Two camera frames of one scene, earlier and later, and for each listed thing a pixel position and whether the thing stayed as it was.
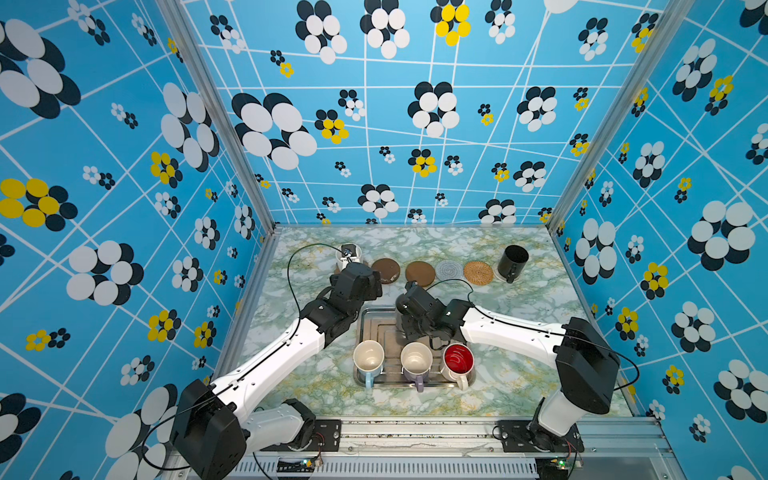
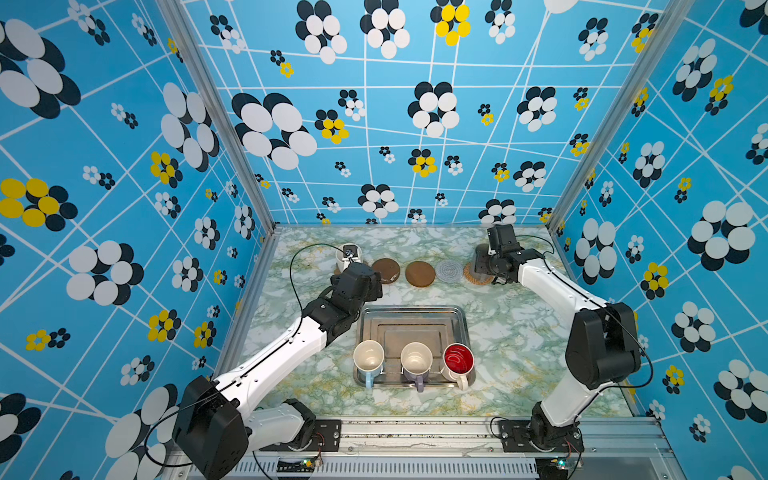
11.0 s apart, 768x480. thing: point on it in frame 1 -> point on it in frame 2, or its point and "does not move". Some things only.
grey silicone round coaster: [449, 269] does not move
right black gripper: [406, 321] -> [480, 263]
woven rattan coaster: [478, 273] does not move
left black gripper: [374, 288] does not move
